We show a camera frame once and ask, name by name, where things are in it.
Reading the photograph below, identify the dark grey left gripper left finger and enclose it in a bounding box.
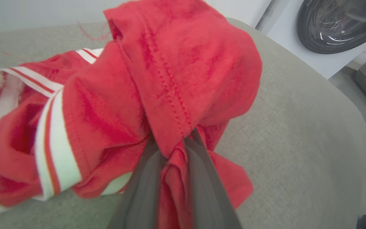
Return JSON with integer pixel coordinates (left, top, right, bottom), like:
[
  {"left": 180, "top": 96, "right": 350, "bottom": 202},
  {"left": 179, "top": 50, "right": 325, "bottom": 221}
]
[{"left": 107, "top": 139, "right": 166, "bottom": 229}]

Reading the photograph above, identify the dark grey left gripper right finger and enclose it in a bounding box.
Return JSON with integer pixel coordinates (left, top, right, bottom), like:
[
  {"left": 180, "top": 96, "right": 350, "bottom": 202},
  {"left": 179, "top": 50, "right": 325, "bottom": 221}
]
[{"left": 183, "top": 129, "right": 244, "bottom": 229}]

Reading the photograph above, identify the red basketball jersey white trim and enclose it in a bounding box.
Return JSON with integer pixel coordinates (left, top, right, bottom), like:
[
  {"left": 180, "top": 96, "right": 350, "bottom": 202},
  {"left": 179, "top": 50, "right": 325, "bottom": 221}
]
[{"left": 0, "top": 0, "right": 263, "bottom": 229}]

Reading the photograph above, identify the grey-green fabric sofa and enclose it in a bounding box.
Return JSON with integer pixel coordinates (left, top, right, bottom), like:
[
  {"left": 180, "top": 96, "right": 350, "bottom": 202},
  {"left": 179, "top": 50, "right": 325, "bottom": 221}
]
[{"left": 0, "top": 17, "right": 366, "bottom": 229}]

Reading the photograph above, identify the white washing machine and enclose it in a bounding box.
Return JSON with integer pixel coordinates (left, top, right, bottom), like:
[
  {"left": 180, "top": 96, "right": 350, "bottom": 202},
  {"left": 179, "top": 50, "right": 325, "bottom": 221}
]
[{"left": 256, "top": 0, "right": 366, "bottom": 80}]

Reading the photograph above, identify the white cabinet panel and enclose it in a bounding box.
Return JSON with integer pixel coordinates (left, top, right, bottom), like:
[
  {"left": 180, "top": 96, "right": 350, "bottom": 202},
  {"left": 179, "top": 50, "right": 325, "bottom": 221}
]
[{"left": 204, "top": 0, "right": 272, "bottom": 28}]

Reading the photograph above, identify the dark round washing machine door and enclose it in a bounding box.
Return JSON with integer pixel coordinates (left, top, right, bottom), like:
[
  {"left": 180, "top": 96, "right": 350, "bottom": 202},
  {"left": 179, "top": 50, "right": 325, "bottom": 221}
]
[{"left": 296, "top": 0, "right": 366, "bottom": 54}]

